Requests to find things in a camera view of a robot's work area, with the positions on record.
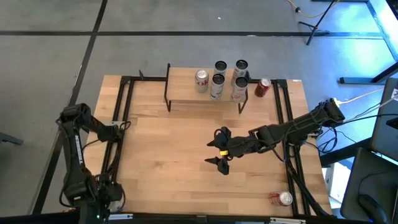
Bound black cable bundle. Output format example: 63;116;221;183
317;129;358;155

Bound grey desk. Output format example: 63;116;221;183
340;147;398;222

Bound black computer mouse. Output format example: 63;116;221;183
357;194;389;224

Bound yellow cable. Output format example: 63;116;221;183
285;0;340;19

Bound slim white can red print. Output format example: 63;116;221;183
230;77;249;103

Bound black aluminium table frame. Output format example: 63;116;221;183
70;74;335;218

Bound slim white can green print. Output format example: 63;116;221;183
231;59;249;86

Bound grey monitor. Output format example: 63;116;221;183
371;77;398;162

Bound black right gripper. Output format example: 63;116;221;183
204;126;252;175

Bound black crossbar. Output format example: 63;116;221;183
0;210;398;224

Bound red cola can dark figure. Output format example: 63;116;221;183
269;190;294;207

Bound grey furniture leg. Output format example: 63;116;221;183
0;132;24;146

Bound white box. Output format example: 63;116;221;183
323;161;351;205

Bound black tripod stand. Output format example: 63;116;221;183
297;0;340;46

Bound black metal rack frame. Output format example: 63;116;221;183
338;0;398;85

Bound wooden shelf black metal legs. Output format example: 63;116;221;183
164;63;249;114

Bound black floor beam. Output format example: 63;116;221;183
319;138;373;168

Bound silver mounting bracket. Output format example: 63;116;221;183
108;213;134;222
269;217;307;224

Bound slim white can blue print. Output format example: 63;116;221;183
210;73;226;101

